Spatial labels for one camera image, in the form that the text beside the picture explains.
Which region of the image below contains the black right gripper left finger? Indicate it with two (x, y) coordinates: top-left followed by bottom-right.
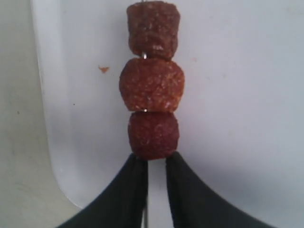
(59, 154), (148, 228)

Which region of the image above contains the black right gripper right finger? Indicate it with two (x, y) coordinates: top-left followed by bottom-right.
(166, 152), (269, 228)

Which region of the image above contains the red meat chunk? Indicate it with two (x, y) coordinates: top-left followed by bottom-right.
(126, 0), (181, 60)
(119, 58), (185, 113)
(128, 112), (180, 161)

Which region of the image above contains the thin metal skewer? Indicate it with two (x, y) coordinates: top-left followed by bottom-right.
(141, 0), (151, 228)

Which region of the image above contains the white rectangular tray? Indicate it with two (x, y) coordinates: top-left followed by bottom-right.
(30, 0), (304, 209)

